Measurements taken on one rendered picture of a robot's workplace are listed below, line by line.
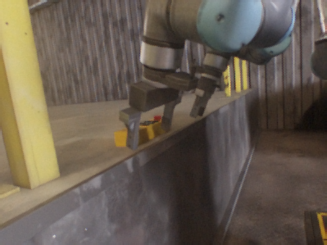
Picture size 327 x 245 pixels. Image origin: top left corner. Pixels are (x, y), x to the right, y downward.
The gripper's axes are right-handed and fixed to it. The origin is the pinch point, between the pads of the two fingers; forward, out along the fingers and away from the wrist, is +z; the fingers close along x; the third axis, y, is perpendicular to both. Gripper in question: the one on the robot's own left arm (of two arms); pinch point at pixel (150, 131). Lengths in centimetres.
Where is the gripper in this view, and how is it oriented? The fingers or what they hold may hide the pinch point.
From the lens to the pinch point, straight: 55.7
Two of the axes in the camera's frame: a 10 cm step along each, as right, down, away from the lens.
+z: -1.5, 8.7, 4.8
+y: -7.8, -4.0, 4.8
